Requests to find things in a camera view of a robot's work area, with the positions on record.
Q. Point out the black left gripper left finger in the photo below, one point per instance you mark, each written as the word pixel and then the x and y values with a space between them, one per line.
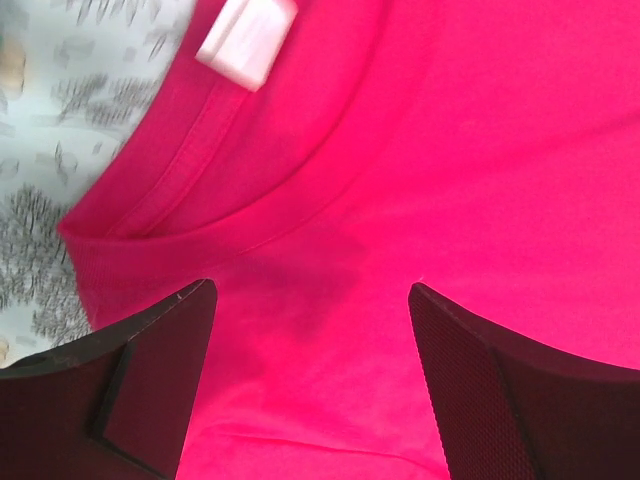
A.
pixel 115 404

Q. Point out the floral patterned table mat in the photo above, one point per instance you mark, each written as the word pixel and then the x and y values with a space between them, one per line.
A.
pixel 77 77

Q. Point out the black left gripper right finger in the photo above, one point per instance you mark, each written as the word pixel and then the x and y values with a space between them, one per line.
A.
pixel 509 407

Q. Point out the magenta pink t-shirt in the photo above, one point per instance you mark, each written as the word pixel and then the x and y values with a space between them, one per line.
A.
pixel 488 149

